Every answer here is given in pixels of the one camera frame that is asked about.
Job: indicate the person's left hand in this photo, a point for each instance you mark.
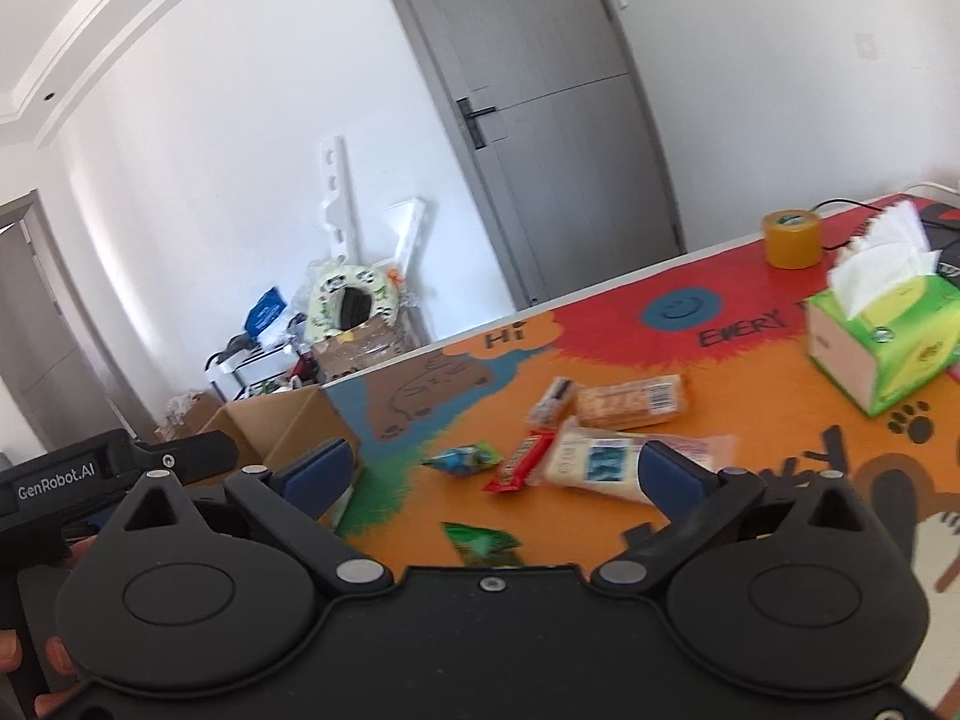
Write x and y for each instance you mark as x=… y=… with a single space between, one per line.
x=58 y=656

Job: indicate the tall white foam board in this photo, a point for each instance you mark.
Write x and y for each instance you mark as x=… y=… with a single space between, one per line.
x=334 y=187

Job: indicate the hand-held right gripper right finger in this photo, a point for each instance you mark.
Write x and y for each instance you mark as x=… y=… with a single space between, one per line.
x=667 y=476

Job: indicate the taped brown cardboard box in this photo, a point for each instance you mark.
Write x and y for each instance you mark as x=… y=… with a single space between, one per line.
x=360 y=349

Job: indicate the white snack packet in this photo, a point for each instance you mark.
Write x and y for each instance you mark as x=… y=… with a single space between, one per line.
x=709 y=451

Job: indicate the blue plastic bag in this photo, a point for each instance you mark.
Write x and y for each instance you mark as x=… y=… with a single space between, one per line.
x=266 y=311

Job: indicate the colourful cartoon cat mat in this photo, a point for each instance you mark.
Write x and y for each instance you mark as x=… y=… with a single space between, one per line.
x=750 y=360

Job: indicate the white blue bread packet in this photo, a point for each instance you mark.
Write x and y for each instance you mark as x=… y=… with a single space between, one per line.
x=592 y=461

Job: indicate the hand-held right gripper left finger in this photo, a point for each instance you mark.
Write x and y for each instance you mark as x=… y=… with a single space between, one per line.
x=322 y=476

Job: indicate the short white foam board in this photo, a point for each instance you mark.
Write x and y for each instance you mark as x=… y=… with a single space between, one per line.
x=409 y=232

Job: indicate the red snack bar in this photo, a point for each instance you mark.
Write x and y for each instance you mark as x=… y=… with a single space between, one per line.
x=514 y=469

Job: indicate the black shoe rack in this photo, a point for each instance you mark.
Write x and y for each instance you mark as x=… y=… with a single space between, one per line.
x=247 y=360

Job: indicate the small brown snack packet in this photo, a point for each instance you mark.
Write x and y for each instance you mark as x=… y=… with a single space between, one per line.
x=553 y=399

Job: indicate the green tissue box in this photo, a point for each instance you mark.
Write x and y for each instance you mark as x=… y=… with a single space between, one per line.
x=900 y=345

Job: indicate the orange cracker packet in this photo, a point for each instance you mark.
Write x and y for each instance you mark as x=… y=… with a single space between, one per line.
x=630 y=401

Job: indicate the small red print cardboard box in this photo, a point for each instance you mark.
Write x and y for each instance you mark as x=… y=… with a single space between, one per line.
x=187 y=412

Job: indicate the grey room door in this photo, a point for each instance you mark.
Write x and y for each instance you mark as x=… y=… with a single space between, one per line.
x=45 y=330

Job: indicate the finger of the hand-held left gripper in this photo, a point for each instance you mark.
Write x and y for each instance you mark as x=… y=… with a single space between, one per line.
x=195 y=457

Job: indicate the blue green candy packet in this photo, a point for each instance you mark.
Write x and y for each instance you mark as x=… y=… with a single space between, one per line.
x=461 y=459

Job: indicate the bright green foil packet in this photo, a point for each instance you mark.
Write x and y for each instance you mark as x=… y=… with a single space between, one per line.
x=480 y=544

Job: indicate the yellow tape roll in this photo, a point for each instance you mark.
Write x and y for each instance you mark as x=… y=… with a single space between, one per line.
x=791 y=240

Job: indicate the black charger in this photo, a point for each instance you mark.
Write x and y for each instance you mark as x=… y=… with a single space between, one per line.
x=949 y=240

